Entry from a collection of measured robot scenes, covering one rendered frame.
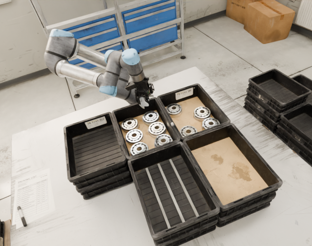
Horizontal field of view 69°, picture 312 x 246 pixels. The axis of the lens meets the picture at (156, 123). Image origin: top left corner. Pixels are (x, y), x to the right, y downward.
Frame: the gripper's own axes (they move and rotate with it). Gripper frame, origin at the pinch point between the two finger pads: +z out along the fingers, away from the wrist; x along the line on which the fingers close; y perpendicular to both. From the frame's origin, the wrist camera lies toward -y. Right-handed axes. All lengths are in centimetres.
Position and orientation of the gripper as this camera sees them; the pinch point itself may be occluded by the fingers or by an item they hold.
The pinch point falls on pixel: (144, 103)
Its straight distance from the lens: 133.0
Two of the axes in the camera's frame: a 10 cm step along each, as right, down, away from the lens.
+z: 2.1, 6.0, 7.7
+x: 4.2, -7.7, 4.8
